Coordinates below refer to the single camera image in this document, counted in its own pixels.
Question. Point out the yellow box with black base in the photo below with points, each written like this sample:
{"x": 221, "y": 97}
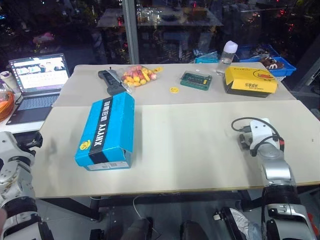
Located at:
{"x": 250, "y": 80}

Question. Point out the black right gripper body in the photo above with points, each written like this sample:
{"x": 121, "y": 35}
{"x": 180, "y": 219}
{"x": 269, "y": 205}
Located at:
{"x": 244, "y": 142}

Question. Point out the dark background table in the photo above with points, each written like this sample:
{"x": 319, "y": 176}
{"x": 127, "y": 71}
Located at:
{"x": 160, "y": 17}

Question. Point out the bag of yellow pink fruit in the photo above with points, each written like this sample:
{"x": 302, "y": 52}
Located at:
{"x": 137, "y": 76}

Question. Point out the open grey laptop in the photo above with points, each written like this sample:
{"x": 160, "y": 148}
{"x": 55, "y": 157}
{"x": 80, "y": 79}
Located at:
{"x": 40, "y": 82}

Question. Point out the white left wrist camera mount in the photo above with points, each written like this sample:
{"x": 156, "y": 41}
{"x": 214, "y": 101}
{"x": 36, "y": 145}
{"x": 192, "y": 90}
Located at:
{"x": 7, "y": 141}

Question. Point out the blue plastic bin with toy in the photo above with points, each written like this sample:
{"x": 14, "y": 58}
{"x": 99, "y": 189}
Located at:
{"x": 287, "y": 68}

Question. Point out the brown plush toy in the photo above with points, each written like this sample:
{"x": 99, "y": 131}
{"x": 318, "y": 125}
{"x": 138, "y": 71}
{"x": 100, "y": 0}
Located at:
{"x": 272, "y": 63}

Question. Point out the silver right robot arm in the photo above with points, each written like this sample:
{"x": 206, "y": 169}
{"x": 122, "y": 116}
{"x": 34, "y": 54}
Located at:
{"x": 277, "y": 170}

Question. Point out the clear bottle with white cap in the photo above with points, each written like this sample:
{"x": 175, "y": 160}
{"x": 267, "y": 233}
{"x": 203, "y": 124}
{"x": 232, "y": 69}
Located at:
{"x": 226, "y": 58}

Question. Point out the green circuit board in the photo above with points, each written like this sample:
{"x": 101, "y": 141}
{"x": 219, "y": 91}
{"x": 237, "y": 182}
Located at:
{"x": 196, "y": 81}

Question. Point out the black table frame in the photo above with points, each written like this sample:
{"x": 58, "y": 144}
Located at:
{"x": 95, "y": 207}

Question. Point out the blue shoe box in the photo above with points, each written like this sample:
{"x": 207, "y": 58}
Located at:
{"x": 110, "y": 125}

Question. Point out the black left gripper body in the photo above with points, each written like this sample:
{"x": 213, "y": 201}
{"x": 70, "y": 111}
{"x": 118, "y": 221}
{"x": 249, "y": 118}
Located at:
{"x": 31, "y": 142}

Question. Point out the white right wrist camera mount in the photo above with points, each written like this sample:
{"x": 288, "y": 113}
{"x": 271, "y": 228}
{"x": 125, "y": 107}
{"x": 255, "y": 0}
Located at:
{"x": 260, "y": 132}

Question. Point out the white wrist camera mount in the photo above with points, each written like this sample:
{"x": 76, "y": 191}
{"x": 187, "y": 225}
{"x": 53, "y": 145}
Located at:
{"x": 260, "y": 132}
{"x": 7, "y": 141}

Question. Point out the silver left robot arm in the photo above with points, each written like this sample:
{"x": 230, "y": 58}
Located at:
{"x": 15, "y": 180}

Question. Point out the teal plastic package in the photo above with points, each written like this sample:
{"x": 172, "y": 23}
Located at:
{"x": 206, "y": 58}

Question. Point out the grey metal pillar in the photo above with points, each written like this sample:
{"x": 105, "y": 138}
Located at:
{"x": 131, "y": 32}

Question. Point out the round yellow sticker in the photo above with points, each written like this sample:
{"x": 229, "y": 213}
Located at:
{"x": 173, "y": 90}

